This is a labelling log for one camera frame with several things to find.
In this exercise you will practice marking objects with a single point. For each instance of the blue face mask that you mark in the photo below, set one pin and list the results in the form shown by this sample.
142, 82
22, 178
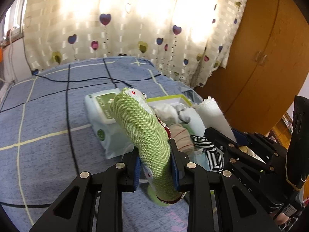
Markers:
200, 158

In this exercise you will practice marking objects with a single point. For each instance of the green cream jar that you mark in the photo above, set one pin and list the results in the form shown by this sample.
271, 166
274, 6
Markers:
152, 196

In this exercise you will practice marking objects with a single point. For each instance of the white glove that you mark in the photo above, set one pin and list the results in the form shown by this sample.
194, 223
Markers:
167, 113

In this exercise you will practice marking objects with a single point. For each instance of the heart pattern curtain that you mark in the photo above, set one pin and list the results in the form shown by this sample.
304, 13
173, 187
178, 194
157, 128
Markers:
186, 40

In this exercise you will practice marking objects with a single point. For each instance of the green cloth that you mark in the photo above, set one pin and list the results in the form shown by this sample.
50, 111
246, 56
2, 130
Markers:
151, 137

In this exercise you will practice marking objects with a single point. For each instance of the cream bandage towel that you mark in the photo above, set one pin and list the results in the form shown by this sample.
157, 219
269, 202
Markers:
182, 138

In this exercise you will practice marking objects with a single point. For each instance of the wet wipes pack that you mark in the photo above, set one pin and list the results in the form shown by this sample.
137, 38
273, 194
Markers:
108, 132

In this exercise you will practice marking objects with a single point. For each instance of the blue bed sheet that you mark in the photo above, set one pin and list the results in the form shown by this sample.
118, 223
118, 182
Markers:
46, 138

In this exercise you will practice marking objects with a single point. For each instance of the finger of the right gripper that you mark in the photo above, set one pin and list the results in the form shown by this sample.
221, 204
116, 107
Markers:
260, 145
243, 165

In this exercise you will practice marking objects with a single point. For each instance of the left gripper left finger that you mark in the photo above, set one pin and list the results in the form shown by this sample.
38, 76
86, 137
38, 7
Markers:
93, 202

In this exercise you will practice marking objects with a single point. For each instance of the wooden wardrobe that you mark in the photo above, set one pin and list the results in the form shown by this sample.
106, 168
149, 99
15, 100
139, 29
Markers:
266, 68

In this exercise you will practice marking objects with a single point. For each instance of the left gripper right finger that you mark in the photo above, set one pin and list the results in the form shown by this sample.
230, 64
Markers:
218, 202

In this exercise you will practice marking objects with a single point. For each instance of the white towel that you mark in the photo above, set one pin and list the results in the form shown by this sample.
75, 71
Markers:
212, 116

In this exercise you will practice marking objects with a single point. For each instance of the black white striped cloth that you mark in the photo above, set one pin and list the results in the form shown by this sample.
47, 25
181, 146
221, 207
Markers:
215, 158

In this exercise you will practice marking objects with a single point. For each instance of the green white box lid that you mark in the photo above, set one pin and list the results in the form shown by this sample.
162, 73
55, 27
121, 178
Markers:
171, 99

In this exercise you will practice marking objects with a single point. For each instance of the right hand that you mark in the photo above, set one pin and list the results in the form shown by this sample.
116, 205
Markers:
281, 219

